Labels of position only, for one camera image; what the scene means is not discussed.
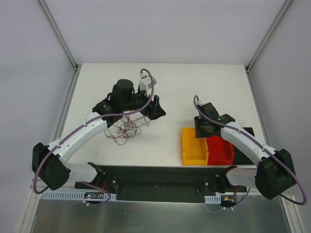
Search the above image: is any red wire bundle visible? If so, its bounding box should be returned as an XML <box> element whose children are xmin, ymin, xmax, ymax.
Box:
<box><xmin>104</xmin><ymin>114</ymin><xmax>151</xmax><ymax>147</ymax></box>

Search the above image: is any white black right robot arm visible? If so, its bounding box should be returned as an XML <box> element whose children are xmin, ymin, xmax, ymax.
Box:
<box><xmin>194</xmin><ymin>101</ymin><xmax>297</xmax><ymax>200</ymax></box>

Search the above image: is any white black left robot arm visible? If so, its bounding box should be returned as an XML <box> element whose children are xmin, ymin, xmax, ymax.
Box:
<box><xmin>32</xmin><ymin>76</ymin><xmax>166</xmax><ymax>190</ymax></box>

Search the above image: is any yellow plastic bin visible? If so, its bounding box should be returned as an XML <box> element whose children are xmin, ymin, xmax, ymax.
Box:
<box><xmin>181</xmin><ymin>128</ymin><xmax>208</xmax><ymax>166</ymax></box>

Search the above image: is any red plastic bin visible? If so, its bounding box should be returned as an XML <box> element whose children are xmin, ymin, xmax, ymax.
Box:
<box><xmin>207</xmin><ymin>136</ymin><xmax>235</xmax><ymax>166</ymax></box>

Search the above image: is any black plastic bin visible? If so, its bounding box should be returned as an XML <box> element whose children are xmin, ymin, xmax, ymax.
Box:
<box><xmin>232</xmin><ymin>127</ymin><xmax>255</xmax><ymax>166</ymax></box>

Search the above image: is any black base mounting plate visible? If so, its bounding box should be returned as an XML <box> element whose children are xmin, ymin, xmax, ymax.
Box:
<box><xmin>74</xmin><ymin>165</ymin><xmax>250</xmax><ymax>202</ymax></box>

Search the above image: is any metal front panel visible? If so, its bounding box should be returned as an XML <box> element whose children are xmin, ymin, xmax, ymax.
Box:
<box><xmin>31</xmin><ymin>195</ymin><xmax>291</xmax><ymax>233</ymax></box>

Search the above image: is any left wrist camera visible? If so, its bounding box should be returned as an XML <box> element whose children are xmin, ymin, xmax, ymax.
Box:
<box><xmin>138</xmin><ymin>76</ymin><xmax>152</xmax><ymax>97</ymax></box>

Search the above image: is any right white cable duct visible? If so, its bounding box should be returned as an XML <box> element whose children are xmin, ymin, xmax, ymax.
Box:
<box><xmin>204</xmin><ymin>195</ymin><xmax>222</xmax><ymax>204</ymax></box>

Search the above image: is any white cable duct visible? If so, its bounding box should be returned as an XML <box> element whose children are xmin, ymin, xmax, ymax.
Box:
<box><xmin>204</xmin><ymin>195</ymin><xmax>222</xmax><ymax>204</ymax></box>
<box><xmin>41</xmin><ymin>191</ymin><xmax>117</xmax><ymax>201</ymax></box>

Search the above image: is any right aluminium frame post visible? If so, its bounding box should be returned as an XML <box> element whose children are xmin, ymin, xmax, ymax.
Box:
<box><xmin>245</xmin><ymin>0</ymin><xmax>294</xmax><ymax>73</ymax></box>

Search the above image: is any aluminium frame post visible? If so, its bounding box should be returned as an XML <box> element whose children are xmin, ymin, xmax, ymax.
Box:
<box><xmin>36</xmin><ymin>0</ymin><xmax>79</xmax><ymax>71</ymax></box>
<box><xmin>245</xmin><ymin>0</ymin><xmax>294</xmax><ymax>73</ymax></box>

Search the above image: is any left white cable duct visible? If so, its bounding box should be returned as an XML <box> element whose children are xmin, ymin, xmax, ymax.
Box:
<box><xmin>41</xmin><ymin>191</ymin><xmax>117</xmax><ymax>201</ymax></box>

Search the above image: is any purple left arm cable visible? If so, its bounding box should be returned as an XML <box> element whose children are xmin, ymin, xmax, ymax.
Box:
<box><xmin>33</xmin><ymin>68</ymin><xmax>157</xmax><ymax>195</ymax></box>

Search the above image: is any left aluminium frame post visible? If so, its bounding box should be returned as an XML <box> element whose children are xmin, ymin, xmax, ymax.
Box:
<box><xmin>36</xmin><ymin>0</ymin><xmax>79</xmax><ymax>71</ymax></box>

